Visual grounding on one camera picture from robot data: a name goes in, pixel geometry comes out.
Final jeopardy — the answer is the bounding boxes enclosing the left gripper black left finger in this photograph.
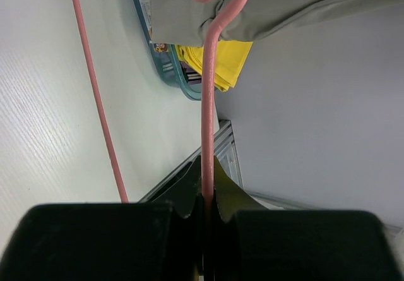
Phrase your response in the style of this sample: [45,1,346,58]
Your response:
[1,158,203,280]

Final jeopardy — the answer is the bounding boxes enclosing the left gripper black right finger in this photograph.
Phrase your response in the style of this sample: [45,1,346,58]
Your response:
[213,162,403,280]

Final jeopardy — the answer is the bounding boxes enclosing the yellow garment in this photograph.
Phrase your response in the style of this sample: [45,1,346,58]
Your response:
[175,40,253,92]

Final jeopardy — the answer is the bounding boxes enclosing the grey beige garment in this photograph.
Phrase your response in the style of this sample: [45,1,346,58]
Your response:
[150,0,404,47]

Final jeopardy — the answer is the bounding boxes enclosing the purple trousers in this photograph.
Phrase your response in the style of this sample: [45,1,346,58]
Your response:
[181,61,202,85]

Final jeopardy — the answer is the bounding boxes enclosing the teal transparent plastic basin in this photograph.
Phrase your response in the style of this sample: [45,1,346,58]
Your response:
[133,0,201,101]

